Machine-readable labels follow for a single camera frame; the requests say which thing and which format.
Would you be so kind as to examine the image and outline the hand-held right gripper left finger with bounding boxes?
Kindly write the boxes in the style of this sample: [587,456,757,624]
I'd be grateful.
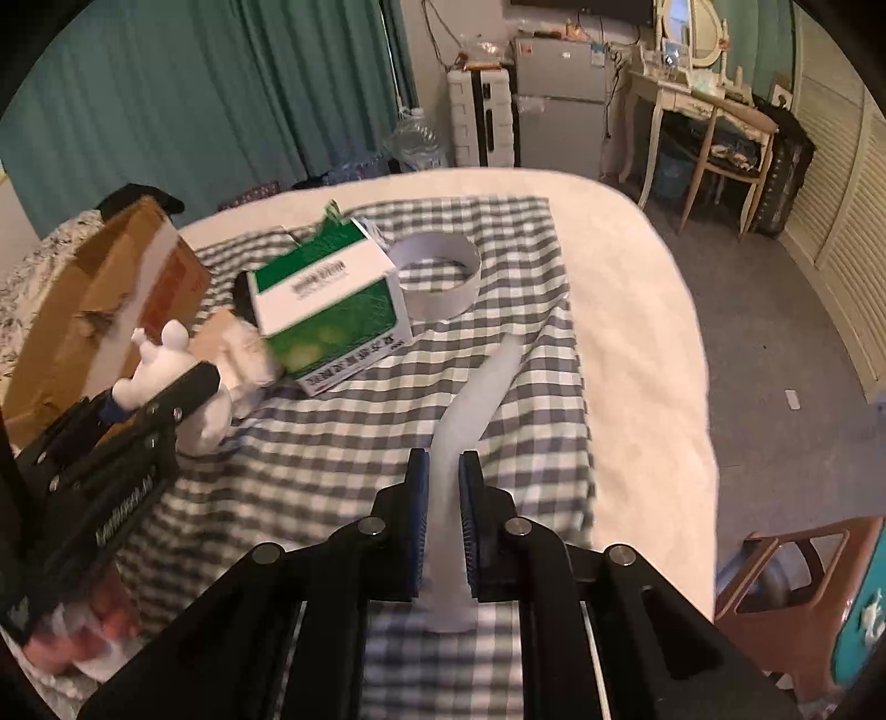
[76,449,430,720]

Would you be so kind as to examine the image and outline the large clear water bottle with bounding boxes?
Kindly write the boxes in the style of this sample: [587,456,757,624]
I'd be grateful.
[384,107,451,173]

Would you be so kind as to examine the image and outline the black television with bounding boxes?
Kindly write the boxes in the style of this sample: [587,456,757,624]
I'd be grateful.
[511,0,657,29]

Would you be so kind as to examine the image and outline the green and white carton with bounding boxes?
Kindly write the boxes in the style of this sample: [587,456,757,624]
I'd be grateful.
[248,218,414,397]

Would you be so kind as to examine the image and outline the brown plastic stool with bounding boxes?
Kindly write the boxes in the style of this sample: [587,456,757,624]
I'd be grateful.
[713,516,886,703]

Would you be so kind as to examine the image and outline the oval cream mirror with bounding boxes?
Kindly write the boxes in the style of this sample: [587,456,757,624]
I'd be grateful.
[654,0,731,70]

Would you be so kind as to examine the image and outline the grey fridge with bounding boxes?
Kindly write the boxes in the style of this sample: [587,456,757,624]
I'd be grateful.
[512,36,610,179]

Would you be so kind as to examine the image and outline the dark patterned bag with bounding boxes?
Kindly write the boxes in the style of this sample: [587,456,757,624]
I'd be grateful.
[218,180,281,212]

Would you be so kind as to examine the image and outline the brown cardboard box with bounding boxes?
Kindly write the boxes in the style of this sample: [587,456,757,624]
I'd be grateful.
[0,196,212,451]

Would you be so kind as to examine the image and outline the narrow teal curtain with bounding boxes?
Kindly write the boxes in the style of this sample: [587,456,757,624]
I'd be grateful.
[713,0,797,98]

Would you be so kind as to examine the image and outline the white fluffy blanket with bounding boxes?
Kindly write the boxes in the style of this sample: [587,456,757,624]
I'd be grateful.
[176,166,721,624]

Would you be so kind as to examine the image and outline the person's left hand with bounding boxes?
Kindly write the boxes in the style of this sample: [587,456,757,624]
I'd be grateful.
[20,568,146,683]

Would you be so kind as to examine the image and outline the blue waste bin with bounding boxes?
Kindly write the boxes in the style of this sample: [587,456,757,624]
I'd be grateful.
[654,152,693,202]

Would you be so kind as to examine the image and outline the white suitcase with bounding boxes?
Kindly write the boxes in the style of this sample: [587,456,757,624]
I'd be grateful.
[446,65,519,167]

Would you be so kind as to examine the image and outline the wooden chair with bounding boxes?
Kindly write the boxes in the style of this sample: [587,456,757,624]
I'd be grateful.
[678,104,780,236]

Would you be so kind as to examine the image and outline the white paper ring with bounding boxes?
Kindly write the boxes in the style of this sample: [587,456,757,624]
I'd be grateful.
[388,233,482,321]

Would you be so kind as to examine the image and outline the floral quilt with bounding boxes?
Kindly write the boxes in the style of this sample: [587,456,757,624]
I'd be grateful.
[0,208,105,389]

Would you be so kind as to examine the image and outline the cream dressing table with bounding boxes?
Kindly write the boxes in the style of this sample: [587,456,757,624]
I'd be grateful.
[619,65,780,209]

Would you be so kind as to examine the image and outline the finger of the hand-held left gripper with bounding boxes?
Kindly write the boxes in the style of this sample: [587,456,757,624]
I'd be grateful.
[104,360,223,434]

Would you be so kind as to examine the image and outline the black cloth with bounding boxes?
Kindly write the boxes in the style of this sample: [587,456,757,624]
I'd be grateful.
[97,183,184,215]

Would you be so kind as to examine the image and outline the white translucent plastic strip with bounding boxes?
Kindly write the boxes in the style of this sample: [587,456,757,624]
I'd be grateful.
[425,332,534,634]

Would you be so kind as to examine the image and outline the grey checkered cloth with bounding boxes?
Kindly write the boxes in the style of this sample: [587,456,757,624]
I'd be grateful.
[117,197,596,720]

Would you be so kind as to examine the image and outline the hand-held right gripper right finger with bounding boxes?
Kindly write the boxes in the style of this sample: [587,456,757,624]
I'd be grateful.
[457,450,804,720]

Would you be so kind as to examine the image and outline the white bear figurine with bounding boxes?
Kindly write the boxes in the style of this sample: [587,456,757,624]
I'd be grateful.
[111,322,233,458]

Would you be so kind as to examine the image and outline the wide teal curtain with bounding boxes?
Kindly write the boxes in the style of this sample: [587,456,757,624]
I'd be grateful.
[0,0,416,236]

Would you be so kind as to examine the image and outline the blue plastic bag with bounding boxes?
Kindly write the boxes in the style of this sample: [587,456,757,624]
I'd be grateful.
[325,156,389,184]

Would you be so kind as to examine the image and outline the cream louvered wardrobe doors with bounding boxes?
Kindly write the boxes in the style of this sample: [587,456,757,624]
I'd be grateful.
[782,7,886,403]

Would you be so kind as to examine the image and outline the black bag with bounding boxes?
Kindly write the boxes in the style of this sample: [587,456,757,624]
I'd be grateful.
[751,97,818,236]

